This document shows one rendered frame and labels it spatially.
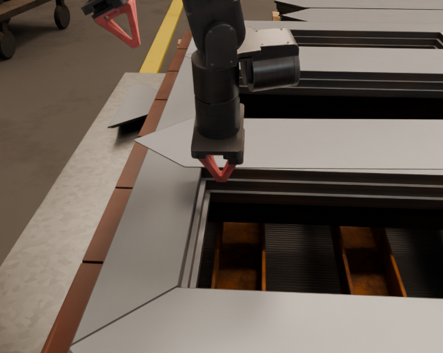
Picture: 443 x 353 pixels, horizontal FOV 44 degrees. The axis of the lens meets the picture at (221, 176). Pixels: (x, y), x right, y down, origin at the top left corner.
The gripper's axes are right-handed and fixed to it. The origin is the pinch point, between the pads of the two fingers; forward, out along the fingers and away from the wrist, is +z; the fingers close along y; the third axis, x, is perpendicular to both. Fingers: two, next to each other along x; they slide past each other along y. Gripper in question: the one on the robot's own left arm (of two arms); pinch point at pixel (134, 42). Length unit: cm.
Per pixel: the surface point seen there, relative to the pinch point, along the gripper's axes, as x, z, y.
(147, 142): 3.2, 12.9, -11.4
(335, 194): -21.1, 29.2, -20.7
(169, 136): 0.2, 14.4, -9.2
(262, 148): -13.1, 21.3, -12.7
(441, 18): -63, 48, 78
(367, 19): -43, 38, 76
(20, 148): 126, 48, 155
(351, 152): -25.5, 27.6, -13.7
